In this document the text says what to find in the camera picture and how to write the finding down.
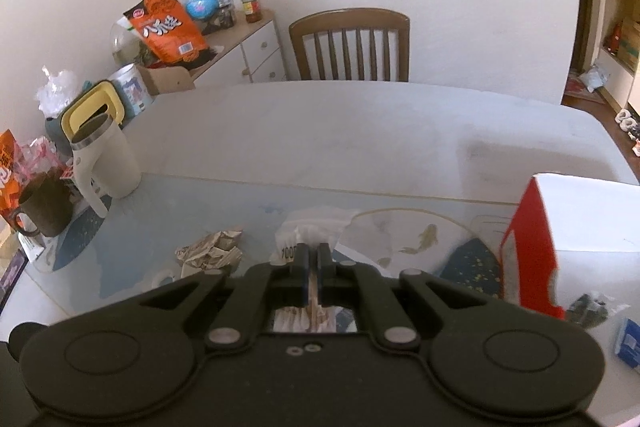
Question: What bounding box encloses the silver snack wrapper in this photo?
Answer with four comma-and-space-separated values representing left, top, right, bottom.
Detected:
175, 230, 243, 279

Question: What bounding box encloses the white tissue pack dark label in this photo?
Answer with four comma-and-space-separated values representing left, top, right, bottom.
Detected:
270, 206, 359, 262

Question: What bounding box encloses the white drawer cabinet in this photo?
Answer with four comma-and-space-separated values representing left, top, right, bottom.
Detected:
191, 10, 288, 88

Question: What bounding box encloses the red and white cardboard box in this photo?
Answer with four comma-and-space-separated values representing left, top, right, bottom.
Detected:
498, 173, 639, 317

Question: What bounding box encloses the round tin can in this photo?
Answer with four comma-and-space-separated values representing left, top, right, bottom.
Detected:
108, 63, 153, 120

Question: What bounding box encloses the wooden dining chair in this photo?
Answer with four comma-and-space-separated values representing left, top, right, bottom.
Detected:
288, 8, 410, 82

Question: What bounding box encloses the dark brown mug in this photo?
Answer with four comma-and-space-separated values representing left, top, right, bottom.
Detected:
6, 173, 74, 237

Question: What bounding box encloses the orange snack bag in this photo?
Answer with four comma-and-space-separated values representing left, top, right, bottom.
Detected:
124, 0, 215, 70

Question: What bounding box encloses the red lidded sauce jar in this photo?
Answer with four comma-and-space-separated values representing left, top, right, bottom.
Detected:
240, 0, 262, 24

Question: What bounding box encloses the blue globe ball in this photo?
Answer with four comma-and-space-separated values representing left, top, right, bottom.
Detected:
184, 0, 219, 20

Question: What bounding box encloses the blue small packet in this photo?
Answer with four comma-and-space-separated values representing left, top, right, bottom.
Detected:
614, 319, 640, 373

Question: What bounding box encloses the cream insulated mug with handle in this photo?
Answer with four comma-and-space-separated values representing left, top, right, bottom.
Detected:
70, 113, 142, 219

